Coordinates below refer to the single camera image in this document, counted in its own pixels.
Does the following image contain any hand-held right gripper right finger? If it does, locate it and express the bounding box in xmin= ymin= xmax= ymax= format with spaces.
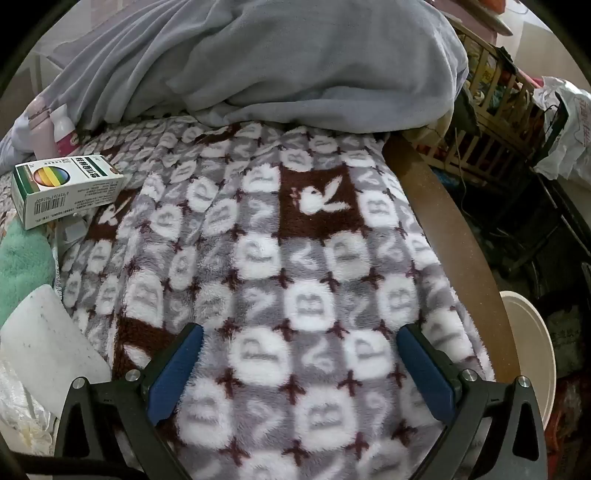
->
xmin=396 ymin=323 xmax=548 ymax=480

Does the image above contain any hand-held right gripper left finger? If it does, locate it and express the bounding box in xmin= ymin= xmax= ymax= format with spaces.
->
xmin=54 ymin=323 xmax=205 ymax=480

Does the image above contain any white bucket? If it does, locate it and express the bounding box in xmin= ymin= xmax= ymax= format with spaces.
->
xmin=499 ymin=291 xmax=557 ymax=425

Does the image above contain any green white medicine box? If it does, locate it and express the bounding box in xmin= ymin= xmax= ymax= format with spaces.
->
xmin=11 ymin=154 xmax=124 ymax=230

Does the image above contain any white paper sheet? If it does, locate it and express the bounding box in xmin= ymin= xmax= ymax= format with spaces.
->
xmin=0 ymin=284 xmax=112 ymax=416

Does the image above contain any grey brown printed blanket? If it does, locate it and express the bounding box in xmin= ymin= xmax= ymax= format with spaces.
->
xmin=55 ymin=115 xmax=497 ymax=480

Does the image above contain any crinkled white plastic bag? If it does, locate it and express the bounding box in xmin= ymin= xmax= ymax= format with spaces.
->
xmin=0 ymin=360 xmax=63 ymax=462

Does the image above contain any green towel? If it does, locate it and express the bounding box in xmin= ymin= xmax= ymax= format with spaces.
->
xmin=0 ymin=222 xmax=56 ymax=324

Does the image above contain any black chair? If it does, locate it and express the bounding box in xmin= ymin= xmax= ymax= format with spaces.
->
xmin=503 ymin=157 xmax=591 ymax=278

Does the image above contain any white bottle with pink label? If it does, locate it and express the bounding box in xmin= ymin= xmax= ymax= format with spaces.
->
xmin=50 ymin=105 xmax=81 ymax=155

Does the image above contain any white printed plastic bag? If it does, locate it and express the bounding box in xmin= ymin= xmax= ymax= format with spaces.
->
xmin=533 ymin=76 xmax=591 ymax=181

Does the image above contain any wooden crib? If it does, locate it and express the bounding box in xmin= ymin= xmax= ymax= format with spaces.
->
xmin=434 ymin=18 xmax=555 ymax=176

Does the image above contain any blue-grey quilt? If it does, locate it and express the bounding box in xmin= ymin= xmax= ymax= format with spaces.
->
xmin=0 ymin=0 xmax=469 ymax=167

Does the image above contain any pink storage box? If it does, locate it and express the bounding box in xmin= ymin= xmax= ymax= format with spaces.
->
xmin=445 ymin=0 xmax=514 ymax=37

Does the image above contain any wooden bed frame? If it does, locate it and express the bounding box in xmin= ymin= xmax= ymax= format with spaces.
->
xmin=383 ymin=131 xmax=522 ymax=384

